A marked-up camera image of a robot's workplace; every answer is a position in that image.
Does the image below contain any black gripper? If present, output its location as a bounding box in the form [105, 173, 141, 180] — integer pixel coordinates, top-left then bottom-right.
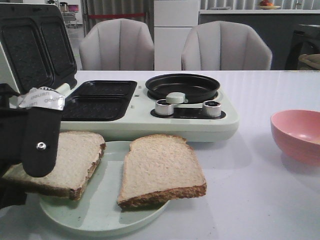
[0, 83, 65, 209]

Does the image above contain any green breakfast maker lid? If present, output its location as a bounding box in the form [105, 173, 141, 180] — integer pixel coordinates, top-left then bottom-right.
[0, 3, 77, 94]

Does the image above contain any bread slice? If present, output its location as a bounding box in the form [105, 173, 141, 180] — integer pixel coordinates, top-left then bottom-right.
[117, 134, 207, 209]
[0, 131, 106, 201]

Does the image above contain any pink plastic bowl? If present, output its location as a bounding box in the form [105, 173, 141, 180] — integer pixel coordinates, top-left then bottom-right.
[270, 109, 320, 167]

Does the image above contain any green breakfast maker base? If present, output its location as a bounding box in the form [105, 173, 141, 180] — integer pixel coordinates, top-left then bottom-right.
[57, 79, 239, 142]

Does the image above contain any left grey upholstered chair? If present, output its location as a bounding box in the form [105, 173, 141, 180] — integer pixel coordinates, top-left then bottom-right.
[79, 18, 155, 71]

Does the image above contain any grey upholstered chair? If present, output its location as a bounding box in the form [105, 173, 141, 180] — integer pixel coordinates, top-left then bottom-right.
[79, 18, 155, 71]
[181, 21, 273, 71]

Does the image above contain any light green round plate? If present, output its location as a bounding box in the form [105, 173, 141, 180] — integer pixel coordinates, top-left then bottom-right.
[39, 141, 168, 237]

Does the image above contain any left silver control knob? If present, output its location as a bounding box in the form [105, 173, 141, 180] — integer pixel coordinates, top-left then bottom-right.
[154, 99, 174, 116]

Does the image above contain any silver control knob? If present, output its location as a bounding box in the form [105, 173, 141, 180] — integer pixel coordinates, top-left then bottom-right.
[154, 99, 174, 116]
[202, 100, 222, 118]

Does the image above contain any white refrigerator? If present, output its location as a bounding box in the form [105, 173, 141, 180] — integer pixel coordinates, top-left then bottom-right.
[153, 0, 201, 71]

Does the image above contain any black round frying pan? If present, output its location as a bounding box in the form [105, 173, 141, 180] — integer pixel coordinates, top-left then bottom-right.
[145, 73, 221, 104]

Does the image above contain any right silver control knob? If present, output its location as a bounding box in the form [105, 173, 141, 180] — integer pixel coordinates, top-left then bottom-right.
[202, 100, 222, 118]

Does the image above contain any right grey upholstered chair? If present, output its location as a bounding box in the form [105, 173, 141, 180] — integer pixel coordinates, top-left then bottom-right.
[181, 21, 273, 71]

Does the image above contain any fruit plate on counter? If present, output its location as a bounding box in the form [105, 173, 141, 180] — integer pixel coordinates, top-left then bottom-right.
[257, 0, 281, 10]

